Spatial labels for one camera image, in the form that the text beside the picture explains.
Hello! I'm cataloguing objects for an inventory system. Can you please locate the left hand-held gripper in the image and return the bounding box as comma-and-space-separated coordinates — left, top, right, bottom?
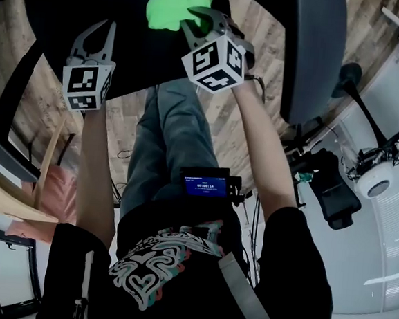
58, 16, 121, 116

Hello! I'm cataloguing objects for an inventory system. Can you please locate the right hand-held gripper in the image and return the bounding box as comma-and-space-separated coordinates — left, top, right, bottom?
173, 3, 260, 98

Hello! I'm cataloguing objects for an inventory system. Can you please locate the green cloth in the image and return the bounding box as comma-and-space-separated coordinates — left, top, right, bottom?
144, 0, 215, 35

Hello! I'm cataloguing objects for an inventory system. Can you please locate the person's right forearm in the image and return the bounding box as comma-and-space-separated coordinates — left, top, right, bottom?
218, 78, 310, 226

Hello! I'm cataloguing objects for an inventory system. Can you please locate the person's left forearm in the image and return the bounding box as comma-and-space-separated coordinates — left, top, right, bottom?
71, 107, 127, 249

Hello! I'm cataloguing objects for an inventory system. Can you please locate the person's right hand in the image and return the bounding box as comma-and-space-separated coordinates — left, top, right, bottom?
223, 15, 250, 48

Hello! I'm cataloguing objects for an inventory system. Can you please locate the black floor stand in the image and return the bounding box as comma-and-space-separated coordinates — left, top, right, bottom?
328, 61, 396, 147

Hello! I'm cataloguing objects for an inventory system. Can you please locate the small black screen device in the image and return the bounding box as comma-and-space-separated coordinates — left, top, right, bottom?
178, 163, 233, 199

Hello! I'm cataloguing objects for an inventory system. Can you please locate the pink cloth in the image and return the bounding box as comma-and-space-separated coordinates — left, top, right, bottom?
4, 161, 82, 246

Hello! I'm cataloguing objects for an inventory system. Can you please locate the green and white packet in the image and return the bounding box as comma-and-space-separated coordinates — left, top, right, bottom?
294, 169, 319, 184

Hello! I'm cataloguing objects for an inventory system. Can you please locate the curved wooden desk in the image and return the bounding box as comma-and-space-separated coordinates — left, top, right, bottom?
0, 109, 68, 226

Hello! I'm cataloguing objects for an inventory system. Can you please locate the white round fan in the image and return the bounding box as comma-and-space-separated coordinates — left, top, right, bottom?
345, 113, 399, 201

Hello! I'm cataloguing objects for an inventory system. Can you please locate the person's black printed t-shirt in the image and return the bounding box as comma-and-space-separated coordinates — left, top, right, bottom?
35, 183, 342, 319

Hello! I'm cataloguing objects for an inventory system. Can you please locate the black cable bundle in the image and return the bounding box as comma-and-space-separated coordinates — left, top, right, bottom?
240, 190, 270, 286

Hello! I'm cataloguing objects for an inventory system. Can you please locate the grey shoulder strap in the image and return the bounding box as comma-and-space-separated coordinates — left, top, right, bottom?
73, 248, 95, 319
213, 252, 284, 319

